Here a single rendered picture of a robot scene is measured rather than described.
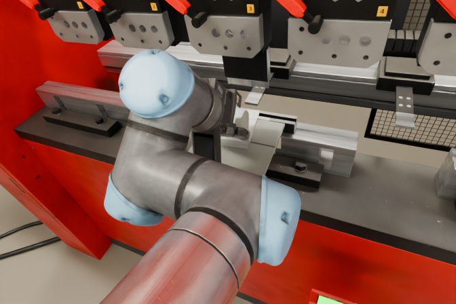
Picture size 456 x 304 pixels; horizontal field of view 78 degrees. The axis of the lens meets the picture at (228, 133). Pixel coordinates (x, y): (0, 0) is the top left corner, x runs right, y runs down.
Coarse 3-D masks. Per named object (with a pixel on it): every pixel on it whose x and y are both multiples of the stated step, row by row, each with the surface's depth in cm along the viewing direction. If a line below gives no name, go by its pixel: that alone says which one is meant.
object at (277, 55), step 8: (272, 48) 85; (272, 56) 82; (280, 56) 81; (288, 56) 81; (272, 64) 80; (280, 64) 79; (288, 64) 79; (272, 72) 81; (280, 72) 80; (288, 72) 79; (256, 88) 76; (264, 88) 76; (248, 96) 74; (256, 96) 73; (256, 104) 71
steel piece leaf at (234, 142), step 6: (234, 120) 68; (252, 120) 67; (252, 126) 65; (252, 132) 64; (222, 138) 61; (228, 138) 63; (234, 138) 63; (222, 144) 62; (228, 144) 61; (234, 144) 61; (240, 144) 60; (246, 144) 60
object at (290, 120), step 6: (240, 108) 71; (264, 114) 69; (270, 114) 68; (276, 114) 68; (282, 114) 68; (270, 120) 67; (276, 120) 66; (282, 120) 66; (288, 120) 67; (294, 120) 66; (288, 126) 66; (294, 126) 66; (288, 132) 67
